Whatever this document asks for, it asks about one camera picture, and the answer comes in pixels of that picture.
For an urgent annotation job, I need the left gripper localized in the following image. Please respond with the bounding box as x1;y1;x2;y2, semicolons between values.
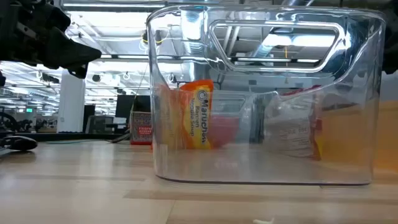
0;0;102;80

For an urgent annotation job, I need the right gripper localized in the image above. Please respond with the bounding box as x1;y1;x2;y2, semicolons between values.
382;8;398;75

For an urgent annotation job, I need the teal-handled black spoon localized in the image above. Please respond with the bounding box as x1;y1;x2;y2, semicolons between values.
0;136;39;152

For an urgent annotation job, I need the red white food packet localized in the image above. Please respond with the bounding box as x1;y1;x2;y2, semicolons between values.
264;85;323;161

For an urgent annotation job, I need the orange Maruchan ramen packet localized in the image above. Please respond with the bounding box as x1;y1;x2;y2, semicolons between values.
157;79;215;151

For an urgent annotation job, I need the white pillar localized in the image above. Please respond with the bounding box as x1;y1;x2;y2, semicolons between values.
57;70;86;134

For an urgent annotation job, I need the ceiling light strip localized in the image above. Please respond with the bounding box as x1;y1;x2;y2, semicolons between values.
86;53;398;65

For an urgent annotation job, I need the black monitor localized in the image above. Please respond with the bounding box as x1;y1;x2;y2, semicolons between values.
114;95;152;121

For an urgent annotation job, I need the red patterned box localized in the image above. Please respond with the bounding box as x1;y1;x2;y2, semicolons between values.
129;111;153;146

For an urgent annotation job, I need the pink bowl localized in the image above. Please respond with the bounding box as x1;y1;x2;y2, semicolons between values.
206;114;241;149

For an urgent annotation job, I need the black aluminium table frame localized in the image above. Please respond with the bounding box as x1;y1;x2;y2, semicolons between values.
0;133;131;142

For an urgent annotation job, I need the silver ventilation duct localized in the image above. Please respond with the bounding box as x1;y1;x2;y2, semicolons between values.
180;7;214;83

